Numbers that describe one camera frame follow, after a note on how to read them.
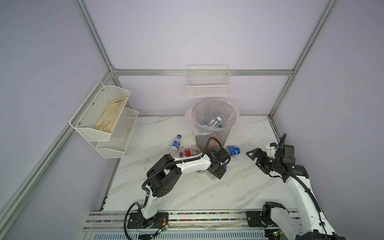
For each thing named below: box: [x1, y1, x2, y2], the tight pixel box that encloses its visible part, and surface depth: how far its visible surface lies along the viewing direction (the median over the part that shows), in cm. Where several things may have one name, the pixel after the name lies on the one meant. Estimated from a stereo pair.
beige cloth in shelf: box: [93, 97, 127, 133], surface depth 81 cm
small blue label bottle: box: [168, 134, 182, 155], surface depth 100 cm
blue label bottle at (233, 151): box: [226, 145, 241, 157], surface depth 97 cm
